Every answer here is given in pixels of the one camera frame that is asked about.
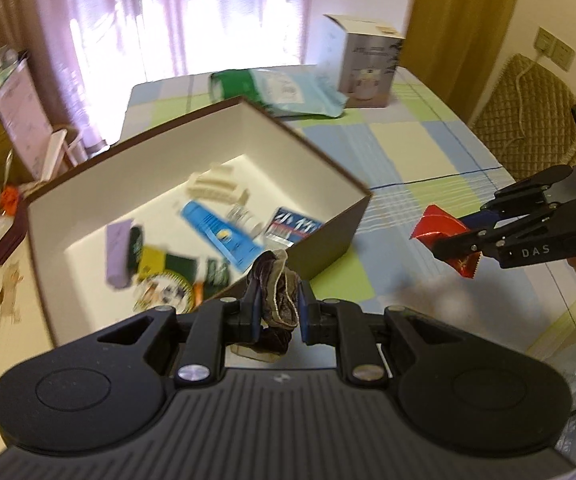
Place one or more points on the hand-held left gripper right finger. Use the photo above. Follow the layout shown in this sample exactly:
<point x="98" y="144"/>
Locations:
<point x="305" y="312"/>

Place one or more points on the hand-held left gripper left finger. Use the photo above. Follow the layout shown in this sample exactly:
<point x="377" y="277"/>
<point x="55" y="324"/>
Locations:
<point x="255" y="312"/>

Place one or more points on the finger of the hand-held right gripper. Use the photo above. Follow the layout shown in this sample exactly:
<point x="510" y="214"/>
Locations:
<point x="477" y="220"/>
<point x="462" y="247"/>

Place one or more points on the dark velvet scrunchie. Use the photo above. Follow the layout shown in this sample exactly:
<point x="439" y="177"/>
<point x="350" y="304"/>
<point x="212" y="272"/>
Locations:
<point x="275" y="300"/>

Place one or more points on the red foil packet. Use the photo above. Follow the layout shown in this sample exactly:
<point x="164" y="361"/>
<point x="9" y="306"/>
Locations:
<point x="432" y="222"/>

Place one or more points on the blue tube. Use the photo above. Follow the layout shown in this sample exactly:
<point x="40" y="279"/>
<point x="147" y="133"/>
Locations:
<point x="218" y="232"/>

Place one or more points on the blue packet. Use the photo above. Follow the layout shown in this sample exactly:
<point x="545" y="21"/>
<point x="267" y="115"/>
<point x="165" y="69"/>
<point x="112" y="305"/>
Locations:
<point x="293" y="225"/>

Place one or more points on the clear small bottle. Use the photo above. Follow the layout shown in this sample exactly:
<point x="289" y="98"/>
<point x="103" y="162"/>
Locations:
<point x="242" y="220"/>

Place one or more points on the white plastic holder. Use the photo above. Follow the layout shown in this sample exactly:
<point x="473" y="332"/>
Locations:
<point x="215" y="185"/>

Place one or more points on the purple tube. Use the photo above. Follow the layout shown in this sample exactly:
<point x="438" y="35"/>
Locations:
<point x="118" y="255"/>

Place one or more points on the brown storage box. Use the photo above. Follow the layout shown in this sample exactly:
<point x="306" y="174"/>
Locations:
<point x="248" y="135"/>

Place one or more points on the checked cloth covered desktop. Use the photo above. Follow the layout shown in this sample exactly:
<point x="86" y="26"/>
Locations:
<point x="417" y="145"/>

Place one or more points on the dark green packet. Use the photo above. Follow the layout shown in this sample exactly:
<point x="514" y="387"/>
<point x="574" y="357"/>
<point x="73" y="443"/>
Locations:
<point x="217" y="274"/>

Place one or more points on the yellow green packet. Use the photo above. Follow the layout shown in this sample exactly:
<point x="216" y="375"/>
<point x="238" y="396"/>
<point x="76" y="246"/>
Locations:
<point x="153" y="262"/>

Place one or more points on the white product carton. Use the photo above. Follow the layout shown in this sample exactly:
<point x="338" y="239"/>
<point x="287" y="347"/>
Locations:
<point x="367" y="70"/>

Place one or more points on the yellow curtain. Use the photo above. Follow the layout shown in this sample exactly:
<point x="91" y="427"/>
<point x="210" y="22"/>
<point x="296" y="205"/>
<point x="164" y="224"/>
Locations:
<point x="462" y="25"/>

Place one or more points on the green and white pouch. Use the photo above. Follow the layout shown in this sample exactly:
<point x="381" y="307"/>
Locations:
<point x="288" y="90"/>

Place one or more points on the brown tray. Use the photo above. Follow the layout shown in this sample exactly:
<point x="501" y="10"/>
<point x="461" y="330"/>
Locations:
<point x="3" y="240"/>

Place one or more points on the pink sheer curtain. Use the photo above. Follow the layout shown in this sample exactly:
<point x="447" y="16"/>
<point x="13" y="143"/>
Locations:
<point x="193" y="20"/>

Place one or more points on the pink paper bag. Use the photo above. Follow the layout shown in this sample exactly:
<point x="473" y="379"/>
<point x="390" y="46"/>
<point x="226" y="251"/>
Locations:
<point x="23" y="115"/>

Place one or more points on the wall socket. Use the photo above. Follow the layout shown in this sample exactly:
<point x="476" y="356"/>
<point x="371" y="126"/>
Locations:
<point x="553" y="49"/>

